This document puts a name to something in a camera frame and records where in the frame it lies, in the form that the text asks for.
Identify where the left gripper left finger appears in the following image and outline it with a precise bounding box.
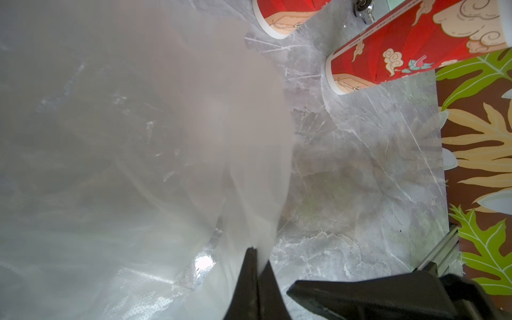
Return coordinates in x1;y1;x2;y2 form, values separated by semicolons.
224;247;291;320

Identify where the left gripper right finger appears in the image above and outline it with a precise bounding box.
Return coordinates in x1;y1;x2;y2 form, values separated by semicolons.
287;271;459;319

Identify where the clear plastic carrier bag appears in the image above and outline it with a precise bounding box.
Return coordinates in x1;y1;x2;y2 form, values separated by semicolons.
1;1;293;319

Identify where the red cup black lid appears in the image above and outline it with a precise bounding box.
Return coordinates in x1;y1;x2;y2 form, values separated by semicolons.
325;0;511;95
252;0;331;39

